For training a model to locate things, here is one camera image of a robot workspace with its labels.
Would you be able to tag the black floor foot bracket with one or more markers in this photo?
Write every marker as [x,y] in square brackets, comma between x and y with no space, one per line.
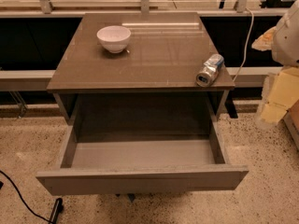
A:
[57,209]

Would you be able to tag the grey drawer cabinet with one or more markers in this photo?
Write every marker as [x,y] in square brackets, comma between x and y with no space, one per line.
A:
[165,53]

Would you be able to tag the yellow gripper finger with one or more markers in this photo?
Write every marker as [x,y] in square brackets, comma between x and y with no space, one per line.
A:
[265,41]

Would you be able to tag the white ceramic bowl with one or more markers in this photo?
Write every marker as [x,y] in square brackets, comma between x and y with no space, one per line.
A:
[114,38]

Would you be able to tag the silver blue redbull can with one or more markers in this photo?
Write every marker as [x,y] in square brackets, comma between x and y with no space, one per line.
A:
[210,70]

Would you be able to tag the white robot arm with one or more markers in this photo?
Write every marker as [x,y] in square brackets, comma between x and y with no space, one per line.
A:
[283,39]

